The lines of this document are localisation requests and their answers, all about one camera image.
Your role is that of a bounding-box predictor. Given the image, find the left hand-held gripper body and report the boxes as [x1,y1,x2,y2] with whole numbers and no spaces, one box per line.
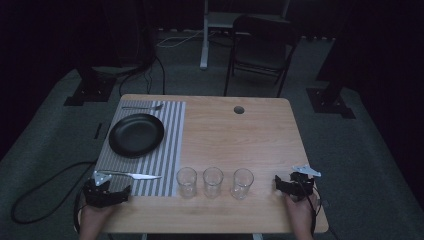
[82,170,116,209]

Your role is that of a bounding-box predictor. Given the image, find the black stand with base plate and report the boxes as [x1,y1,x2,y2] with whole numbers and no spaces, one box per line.
[305,29,357,120]
[63,64,118,108]

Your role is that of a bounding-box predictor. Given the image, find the person's left hand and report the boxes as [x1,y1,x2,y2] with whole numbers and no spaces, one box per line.
[79,201,118,240]

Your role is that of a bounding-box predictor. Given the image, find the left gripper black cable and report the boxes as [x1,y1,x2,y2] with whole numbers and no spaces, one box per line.
[72,188,88,234]

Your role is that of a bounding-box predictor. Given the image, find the silver knife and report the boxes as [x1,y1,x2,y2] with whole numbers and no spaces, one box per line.
[99,169,163,181]

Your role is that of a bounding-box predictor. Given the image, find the silver fork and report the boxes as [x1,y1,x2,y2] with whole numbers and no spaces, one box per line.
[121,103,165,112]

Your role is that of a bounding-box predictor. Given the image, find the clear drinking glass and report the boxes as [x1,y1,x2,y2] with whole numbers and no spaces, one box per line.
[202,166,225,200]
[176,166,198,200]
[230,167,255,201]

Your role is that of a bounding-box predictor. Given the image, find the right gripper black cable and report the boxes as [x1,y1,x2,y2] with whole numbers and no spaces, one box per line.
[298,178,323,236]

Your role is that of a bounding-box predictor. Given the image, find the grey striped placemat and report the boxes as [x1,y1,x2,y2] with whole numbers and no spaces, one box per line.
[94,99,187,198]

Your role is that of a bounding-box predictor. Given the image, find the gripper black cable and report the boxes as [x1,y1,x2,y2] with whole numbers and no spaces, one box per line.
[72,188,88,234]
[298,178,323,236]

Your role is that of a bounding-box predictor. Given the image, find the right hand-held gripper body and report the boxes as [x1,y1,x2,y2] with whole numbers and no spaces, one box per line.
[287,163,323,202]

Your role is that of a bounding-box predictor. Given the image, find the thin black floor cables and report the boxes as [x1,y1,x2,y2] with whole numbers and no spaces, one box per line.
[118,54,167,98]

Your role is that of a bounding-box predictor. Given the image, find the black folding chair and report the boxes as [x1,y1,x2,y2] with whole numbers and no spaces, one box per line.
[223,14,302,99]

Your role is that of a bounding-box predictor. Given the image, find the white floor cable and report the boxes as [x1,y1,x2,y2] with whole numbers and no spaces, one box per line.
[155,29,218,49]

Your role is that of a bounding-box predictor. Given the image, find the person's right hand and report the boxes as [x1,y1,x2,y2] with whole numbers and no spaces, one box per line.
[283,192,318,240]

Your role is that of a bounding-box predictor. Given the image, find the thick black floor cable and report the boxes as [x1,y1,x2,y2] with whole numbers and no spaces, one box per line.
[10,161,98,225]

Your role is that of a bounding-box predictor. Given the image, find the black plate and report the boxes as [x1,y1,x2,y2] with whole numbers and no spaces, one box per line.
[108,113,166,159]

